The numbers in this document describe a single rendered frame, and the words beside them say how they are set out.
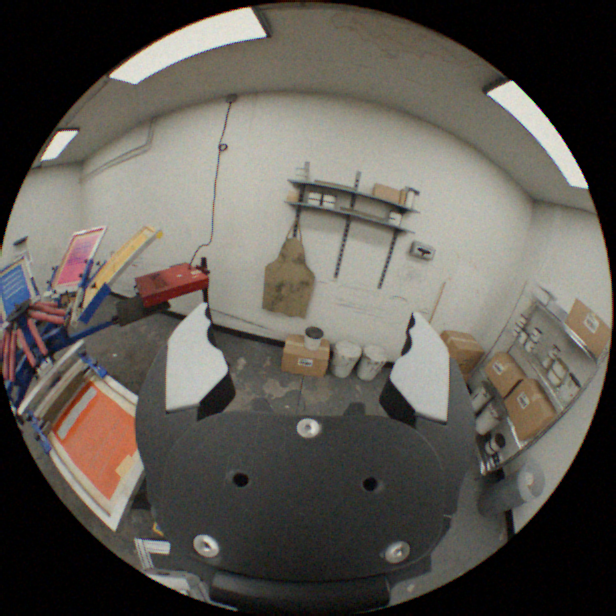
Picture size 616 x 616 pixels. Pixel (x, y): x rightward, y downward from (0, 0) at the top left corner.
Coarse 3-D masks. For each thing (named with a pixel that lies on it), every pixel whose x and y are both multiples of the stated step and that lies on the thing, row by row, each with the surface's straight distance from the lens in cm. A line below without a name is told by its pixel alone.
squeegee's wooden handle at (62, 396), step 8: (72, 376) 125; (80, 376) 126; (64, 384) 126; (72, 384) 125; (80, 384) 128; (64, 392) 125; (72, 392) 127; (56, 400) 125; (64, 400) 127; (48, 408) 125; (56, 408) 127; (40, 416) 128; (48, 416) 127
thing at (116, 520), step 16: (80, 368) 143; (112, 384) 115; (48, 400) 142; (128, 400) 107; (64, 464) 118; (128, 480) 89; (80, 496) 105; (128, 496) 89; (96, 512) 99; (112, 512) 93; (112, 528) 94
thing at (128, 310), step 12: (132, 300) 191; (120, 312) 179; (132, 312) 172; (144, 312) 166; (156, 312) 163; (96, 324) 184; (108, 324) 181; (120, 324) 163; (72, 336) 188; (84, 336) 187; (48, 348) 198; (60, 348) 194
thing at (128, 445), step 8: (88, 384) 131; (80, 392) 131; (96, 400) 120; (104, 400) 116; (112, 400) 113; (88, 408) 120; (112, 408) 111; (120, 408) 108; (80, 416) 121; (120, 416) 106; (128, 416) 103; (128, 424) 102; (128, 432) 100; (128, 440) 98; (120, 448) 99; (128, 448) 97; (136, 448) 95; (120, 456) 98
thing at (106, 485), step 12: (72, 408) 128; (60, 420) 131; (72, 432) 121; (60, 444) 125; (72, 456) 116; (84, 468) 109; (108, 468) 100; (96, 480) 103; (108, 480) 99; (108, 492) 99
